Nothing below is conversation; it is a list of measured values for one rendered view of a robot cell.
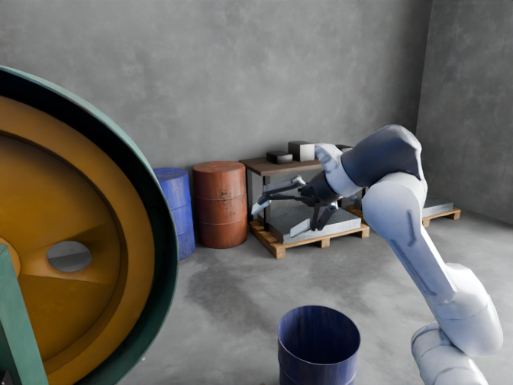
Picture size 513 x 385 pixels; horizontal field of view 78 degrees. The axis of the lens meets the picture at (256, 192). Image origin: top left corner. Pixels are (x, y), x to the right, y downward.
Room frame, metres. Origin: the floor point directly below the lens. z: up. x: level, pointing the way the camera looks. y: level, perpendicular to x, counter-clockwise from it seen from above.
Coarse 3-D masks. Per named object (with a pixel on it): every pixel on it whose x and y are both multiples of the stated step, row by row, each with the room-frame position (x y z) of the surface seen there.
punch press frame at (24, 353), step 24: (0, 264) 0.42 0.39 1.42; (0, 288) 0.40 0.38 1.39; (0, 312) 0.38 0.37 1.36; (24, 312) 0.46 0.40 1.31; (0, 336) 0.37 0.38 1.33; (24, 336) 0.43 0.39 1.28; (0, 360) 0.37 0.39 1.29; (24, 360) 0.41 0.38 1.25; (24, 384) 0.38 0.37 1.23; (48, 384) 0.46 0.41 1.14
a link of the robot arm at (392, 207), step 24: (384, 192) 0.51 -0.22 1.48; (408, 192) 0.50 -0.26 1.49; (384, 216) 0.50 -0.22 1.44; (408, 216) 0.49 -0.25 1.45; (408, 240) 0.50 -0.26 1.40; (408, 264) 0.50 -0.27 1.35; (432, 264) 0.48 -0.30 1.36; (456, 264) 0.55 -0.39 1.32; (432, 288) 0.49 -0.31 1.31; (456, 288) 0.49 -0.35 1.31; (480, 288) 0.52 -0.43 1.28; (432, 312) 0.54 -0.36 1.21; (456, 312) 0.50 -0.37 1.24
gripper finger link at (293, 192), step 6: (282, 192) 0.72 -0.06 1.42; (288, 192) 0.72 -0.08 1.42; (294, 192) 0.71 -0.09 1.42; (270, 198) 0.72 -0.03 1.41; (276, 198) 0.71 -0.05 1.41; (282, 198) 0.71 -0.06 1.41; (288, 198) 0.71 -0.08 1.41; (294, 198) 0.71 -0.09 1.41; (300, 198) 0.70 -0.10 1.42; (306, 198) 0.69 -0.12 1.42; (312, 198) 0.69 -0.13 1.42
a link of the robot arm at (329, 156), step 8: (320, 144) 0.69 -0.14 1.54; (328, 144) 0.71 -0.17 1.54; (320, 152) 0.68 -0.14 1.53; (328, 152) 0.67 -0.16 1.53; (336, 152) 0.69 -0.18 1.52; (320, 160) 0.68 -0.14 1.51; (328, 160) 0.66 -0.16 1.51; (336, 160) 0.65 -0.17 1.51; (328, 168) 0.66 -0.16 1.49; (336, 168) 0.65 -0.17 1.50; (328, 176) 0.65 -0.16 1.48; (336, 176) 0.64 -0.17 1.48; (344, 176) 0.63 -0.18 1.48; (336, 184) 0.64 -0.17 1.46; (344, 184) 0.63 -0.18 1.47; (352, 184) 0.63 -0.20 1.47; (344, 192) 0.64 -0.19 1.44; (352, 192) 0.64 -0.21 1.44
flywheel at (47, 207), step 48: (0, 96) 0.59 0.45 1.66; (0, 144) 0.61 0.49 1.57; (48, 144) 0.61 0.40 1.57; (96, 144) 0.65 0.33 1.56; (0, 192) 0.61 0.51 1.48; (48, 192) 0.64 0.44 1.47; (96, 192) 0.67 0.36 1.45; (0, 240) 0.59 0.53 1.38; (48, 240) 0.63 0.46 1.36; (96, 240) 0.66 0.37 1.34; (144, 240) 0.67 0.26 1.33; (48, 288) 0.62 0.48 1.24; (96, 288) 0.66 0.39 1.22; (144, 288) 0.66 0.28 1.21; (48, 336) 0.61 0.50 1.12; (96, 336) 0.62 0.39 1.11
